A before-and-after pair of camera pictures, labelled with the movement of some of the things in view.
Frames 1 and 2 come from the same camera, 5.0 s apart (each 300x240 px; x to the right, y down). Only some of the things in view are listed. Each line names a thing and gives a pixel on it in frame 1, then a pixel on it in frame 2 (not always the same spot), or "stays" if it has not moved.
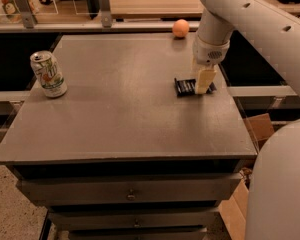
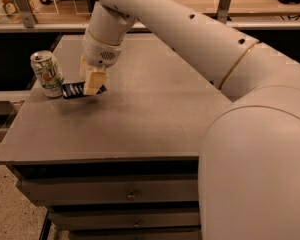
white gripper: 208,53 → 98,54
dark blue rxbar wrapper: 187,86 → 77,89
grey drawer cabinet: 120,156 stays
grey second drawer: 132,219 stays
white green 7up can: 48,73 stays
